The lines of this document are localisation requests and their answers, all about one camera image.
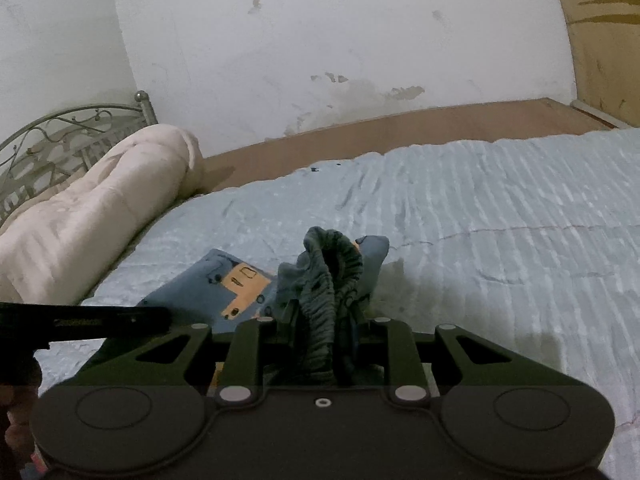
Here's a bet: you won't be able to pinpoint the metal scrollwork headboard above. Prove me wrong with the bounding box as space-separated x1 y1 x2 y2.
0 90 159 222

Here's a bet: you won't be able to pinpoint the brown wooden bed board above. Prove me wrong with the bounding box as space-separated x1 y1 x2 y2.
200 97 617 194

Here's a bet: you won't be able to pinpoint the rolled cream comforter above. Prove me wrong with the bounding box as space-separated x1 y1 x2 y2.
0 124 205 307

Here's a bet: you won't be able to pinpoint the light blue quilted bedspread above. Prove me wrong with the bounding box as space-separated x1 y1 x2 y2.
32 127 640 480

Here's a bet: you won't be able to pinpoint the scratched wooden panel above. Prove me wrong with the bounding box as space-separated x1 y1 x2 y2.
546 0 640 129

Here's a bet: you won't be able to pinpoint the blue car print pants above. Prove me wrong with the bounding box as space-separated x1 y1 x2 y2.
137 226 392 389

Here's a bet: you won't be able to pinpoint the person's left hand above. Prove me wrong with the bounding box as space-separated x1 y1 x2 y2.
0 352 43 461

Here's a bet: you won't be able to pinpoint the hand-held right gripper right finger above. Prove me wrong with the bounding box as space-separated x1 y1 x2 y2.
371 316 568 406

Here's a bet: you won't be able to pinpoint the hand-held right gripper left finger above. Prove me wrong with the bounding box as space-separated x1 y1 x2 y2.
92 316 282 406

